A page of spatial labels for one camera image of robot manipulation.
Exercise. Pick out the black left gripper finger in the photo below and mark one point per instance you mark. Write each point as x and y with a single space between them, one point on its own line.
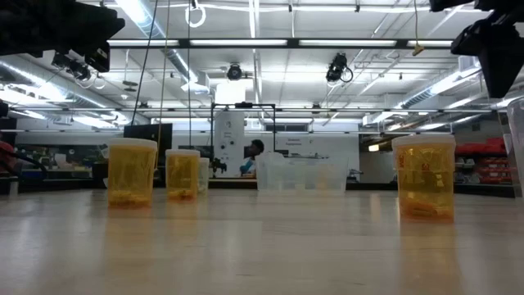
98 57
82 24

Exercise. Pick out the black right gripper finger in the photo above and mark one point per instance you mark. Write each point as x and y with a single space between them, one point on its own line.
501 78

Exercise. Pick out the large amber pill bottle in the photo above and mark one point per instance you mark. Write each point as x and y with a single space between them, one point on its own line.
424 180
182 176
132 176

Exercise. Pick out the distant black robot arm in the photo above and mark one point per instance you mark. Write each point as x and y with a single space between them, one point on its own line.
218 166

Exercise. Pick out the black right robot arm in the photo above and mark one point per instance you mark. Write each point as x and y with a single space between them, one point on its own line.
450 4

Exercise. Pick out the clear plastic bin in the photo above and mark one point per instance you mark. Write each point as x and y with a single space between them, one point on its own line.
516 139
340 176

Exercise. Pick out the black ceiling device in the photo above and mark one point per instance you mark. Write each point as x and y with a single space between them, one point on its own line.
73 67

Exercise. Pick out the shelf with red bins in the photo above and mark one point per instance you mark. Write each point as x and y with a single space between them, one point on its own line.
487 147

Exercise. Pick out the black monitor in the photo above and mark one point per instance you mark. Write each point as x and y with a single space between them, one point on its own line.
143 131

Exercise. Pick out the black beam with light strips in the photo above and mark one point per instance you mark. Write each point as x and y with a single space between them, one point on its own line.
402 42

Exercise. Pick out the red object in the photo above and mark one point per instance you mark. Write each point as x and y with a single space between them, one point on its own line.
6 157

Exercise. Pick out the white pillar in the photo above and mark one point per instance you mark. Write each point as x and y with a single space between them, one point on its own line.
229 135

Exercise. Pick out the person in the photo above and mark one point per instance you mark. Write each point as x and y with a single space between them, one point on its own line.
256 147

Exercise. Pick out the round black ceiling camera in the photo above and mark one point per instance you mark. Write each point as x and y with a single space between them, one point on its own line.
234 71

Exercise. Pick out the black aluminium table frame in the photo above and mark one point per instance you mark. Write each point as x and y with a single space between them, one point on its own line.
229 184

